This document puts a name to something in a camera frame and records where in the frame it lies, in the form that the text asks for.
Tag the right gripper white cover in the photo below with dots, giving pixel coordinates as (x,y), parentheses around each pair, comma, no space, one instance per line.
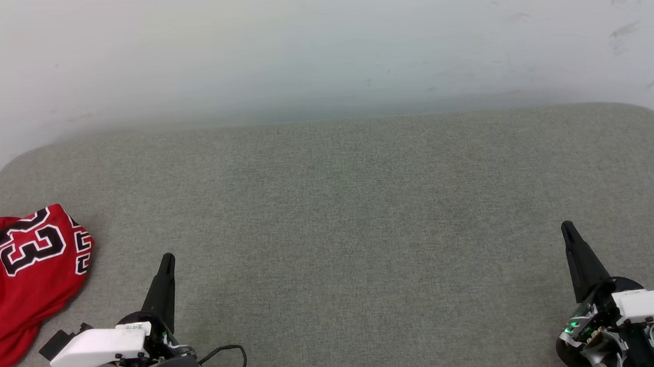
(647,306)

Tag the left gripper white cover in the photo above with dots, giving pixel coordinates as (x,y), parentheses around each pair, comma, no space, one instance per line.
(97,346)

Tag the red jersey with number 23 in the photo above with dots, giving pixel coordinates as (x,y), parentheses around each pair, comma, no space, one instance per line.
(19,294)

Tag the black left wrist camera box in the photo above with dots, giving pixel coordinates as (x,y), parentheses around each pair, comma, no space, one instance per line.
(58,342)

